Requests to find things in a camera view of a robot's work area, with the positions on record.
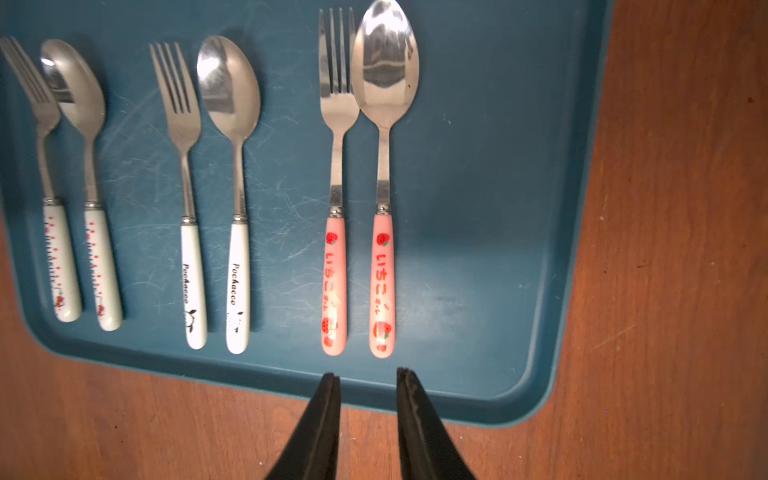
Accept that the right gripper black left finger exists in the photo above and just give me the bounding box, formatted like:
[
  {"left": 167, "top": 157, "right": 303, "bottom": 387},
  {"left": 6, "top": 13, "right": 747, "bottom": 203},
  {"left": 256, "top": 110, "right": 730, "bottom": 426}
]
[{"left": 266, "top": 372, "right": 341, "bottom": 480}]

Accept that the fork with white Pochacco handle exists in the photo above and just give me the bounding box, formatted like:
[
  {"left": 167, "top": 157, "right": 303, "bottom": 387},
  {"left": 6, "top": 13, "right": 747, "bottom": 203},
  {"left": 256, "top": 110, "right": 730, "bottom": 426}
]
[{"left": 149, "top": 43, "right": 208, "bottom": 350}]

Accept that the spoon with Hello Kitty handle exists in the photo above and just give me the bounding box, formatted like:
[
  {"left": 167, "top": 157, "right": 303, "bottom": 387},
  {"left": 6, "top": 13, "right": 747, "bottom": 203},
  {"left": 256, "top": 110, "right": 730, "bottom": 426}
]
[{"left": 41, "top": 39, "right": 123, "bottom": 332}]

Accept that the spoon with strawberry pink handle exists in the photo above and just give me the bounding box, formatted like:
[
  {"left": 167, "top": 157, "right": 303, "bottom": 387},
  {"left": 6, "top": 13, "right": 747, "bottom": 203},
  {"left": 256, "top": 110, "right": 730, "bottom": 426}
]
[{"left": 351, "top": 1, "right": 419, "bottom": 359}]

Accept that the fork with plain pink handle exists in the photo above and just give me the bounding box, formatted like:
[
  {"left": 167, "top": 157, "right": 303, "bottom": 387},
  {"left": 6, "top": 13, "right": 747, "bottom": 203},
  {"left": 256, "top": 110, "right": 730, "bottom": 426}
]
[{"left": 318, "top": 8, "right": 360, "bottom": 356}]

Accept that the spoon with white Pochacco handle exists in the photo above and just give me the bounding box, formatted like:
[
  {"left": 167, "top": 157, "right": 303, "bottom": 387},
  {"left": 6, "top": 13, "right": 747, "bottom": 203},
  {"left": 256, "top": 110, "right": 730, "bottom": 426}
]
[{"left": 196, "top": 35, "right": 261, "bottom": 355}]

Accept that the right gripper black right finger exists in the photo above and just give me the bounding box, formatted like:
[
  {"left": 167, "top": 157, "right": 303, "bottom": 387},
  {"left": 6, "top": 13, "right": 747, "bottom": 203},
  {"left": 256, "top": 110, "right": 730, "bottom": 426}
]
[{"left": 397, "top": 368, "right": 475, "bottom": 479}]

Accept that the fork with Hello Kitty handle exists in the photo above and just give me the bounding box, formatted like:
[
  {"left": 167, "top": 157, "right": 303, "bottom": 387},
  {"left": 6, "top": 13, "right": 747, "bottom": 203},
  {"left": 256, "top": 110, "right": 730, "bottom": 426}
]
[{"left": 1, "top": 37, "right": 83, "bottom": 323}]

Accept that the teal plastic tray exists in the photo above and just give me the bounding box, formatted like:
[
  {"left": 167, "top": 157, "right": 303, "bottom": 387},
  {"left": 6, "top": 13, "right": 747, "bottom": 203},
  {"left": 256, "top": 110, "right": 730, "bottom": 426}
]
[{"left": 1, "top": 1, "right": 613, "bottom": 428}]

